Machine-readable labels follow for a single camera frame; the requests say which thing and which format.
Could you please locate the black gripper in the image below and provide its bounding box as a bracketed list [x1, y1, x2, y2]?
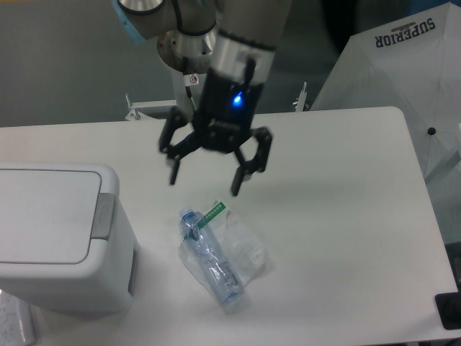
[158, 66, 272, 197]

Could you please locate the white superior umbrella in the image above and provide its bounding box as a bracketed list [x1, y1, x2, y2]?
[313, 1, 460, 232]

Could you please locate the white perforated sheet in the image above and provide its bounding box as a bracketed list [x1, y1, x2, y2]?
[1, 290, 37, 345]

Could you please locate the clear plastic water bottle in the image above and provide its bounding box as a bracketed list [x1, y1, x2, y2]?
[179, 208, 244, 306]

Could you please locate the black device at table edge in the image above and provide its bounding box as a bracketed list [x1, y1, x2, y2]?
[434, 292, 460, 330]

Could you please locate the clear crumpled plastic bag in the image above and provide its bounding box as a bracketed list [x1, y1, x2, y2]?
[179, 200, 267, 311]

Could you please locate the white push-lid trash can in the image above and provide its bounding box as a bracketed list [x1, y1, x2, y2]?
[1, 161, 140, 314]

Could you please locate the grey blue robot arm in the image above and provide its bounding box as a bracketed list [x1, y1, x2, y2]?
[113, 1, 292, 195]

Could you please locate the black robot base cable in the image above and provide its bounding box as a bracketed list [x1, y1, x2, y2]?
[182, 56, 200, 112]

